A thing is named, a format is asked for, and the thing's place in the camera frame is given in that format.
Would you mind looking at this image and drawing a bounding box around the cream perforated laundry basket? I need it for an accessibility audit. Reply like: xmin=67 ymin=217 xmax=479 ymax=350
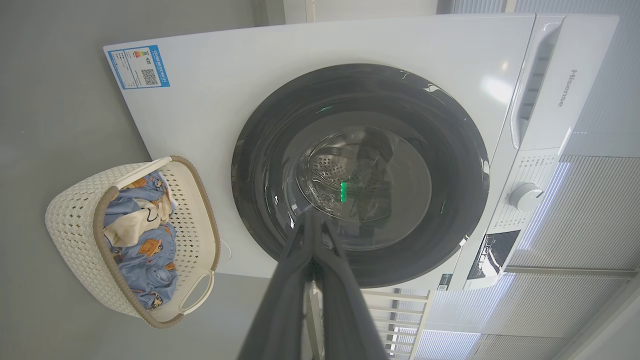
xmin=45 ymin=155 xmax=221 ymax=329

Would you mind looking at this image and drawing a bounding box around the cream and blue cartoon garment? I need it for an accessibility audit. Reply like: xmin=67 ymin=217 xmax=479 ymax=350
xmin=103 ymin=171 xmax=176 ymax=248

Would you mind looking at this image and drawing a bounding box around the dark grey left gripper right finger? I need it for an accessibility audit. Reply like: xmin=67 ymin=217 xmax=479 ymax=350
xmin=312 ymin=216 xmax=391 ymax=360

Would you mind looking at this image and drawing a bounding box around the white washing machine dial knob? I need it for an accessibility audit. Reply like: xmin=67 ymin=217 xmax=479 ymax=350
xmin=508 ymin=182 xmax=544 ymax=212

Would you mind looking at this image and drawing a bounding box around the blue cartoon print garment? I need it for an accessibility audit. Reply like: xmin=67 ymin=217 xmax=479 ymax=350
xmin=112 ymin=222 xmax=179 ymax=311

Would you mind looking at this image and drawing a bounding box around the white front-load washing machine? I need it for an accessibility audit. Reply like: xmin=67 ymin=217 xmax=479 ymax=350
xmin=103 ymin=13 xmax=621 ymax=292

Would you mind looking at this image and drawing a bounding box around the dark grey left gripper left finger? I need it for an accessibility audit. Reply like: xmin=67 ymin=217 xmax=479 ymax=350
xmin=237 ymin=210 xmax=321 ymax=360

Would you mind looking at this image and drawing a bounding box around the white slatted rack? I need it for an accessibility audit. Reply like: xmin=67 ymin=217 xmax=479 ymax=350
xmin=306 ymin=280 xmax=436 ymax=360

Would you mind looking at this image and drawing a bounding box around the blue energy label sticker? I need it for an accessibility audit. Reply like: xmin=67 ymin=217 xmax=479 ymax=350
xmin=107 ymin=45 xmax=171 ymax=91

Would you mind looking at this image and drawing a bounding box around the black glass washing machine door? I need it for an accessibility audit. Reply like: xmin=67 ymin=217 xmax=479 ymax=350
xmin=231 ymin=63 xmax=491 ymax=289

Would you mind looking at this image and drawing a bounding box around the white detergent drawer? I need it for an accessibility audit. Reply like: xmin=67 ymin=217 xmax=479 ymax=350
xmin=510 ymin=15 xmax=621 ymax=153

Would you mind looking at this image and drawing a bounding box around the steel washer drum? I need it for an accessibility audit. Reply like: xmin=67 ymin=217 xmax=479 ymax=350
xmin=295 ymin=125 xmax=433 ymax=226

